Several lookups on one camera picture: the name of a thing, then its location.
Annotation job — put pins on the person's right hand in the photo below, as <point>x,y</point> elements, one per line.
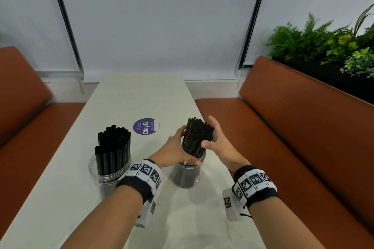
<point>223,146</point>

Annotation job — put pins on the person's left hand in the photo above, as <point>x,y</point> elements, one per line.
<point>171,152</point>

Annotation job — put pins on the person's right thumb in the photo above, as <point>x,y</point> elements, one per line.
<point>207,145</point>

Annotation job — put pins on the person's left thumb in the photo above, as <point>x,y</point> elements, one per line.
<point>192,161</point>

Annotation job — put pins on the bunch of thin black straws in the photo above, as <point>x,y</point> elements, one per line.
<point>196,136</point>

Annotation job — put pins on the person's left forearm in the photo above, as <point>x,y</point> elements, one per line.
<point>102,222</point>

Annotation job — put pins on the person's right forearm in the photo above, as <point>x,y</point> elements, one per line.
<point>277,225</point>

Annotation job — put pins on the clear plastic jar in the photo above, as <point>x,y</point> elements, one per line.
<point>94,171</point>
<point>187,177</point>

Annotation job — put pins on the orange bench seat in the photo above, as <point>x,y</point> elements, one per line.
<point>32,152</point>
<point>233,117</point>

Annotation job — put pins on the round purple sticker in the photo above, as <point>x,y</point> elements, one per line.
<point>144,126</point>

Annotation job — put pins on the black wristband with marker tags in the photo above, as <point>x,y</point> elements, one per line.
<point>137,183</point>
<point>257,184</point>

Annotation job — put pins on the bunch of thick black straws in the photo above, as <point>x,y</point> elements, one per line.
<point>113,146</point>

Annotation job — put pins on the orange bench backrest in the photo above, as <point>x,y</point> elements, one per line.
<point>20,91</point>
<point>306,123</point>

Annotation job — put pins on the black planter box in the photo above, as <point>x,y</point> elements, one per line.
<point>327,78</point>

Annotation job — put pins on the green fern plants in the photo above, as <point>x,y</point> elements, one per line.
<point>315,41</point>

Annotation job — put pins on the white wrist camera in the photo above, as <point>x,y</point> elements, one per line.
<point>145,213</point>
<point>233,208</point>

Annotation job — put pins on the black window frame bar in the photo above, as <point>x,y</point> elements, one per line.
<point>65,21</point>
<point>253,21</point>

